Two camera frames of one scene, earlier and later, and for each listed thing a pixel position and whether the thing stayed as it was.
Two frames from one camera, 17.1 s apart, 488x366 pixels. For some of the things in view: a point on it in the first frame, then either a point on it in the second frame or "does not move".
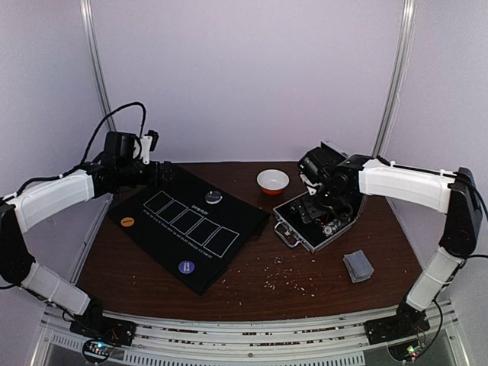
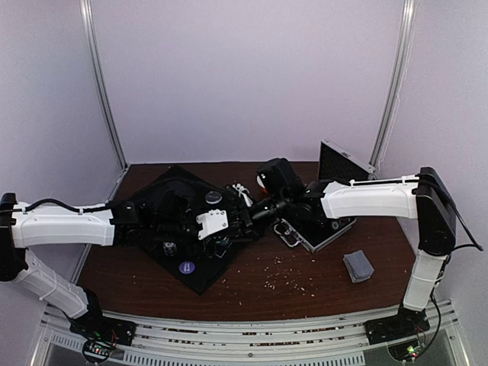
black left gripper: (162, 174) → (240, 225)
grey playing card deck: (357, 266) does not move
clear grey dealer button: (213, 197) does not move
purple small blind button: (186, 267) does not move
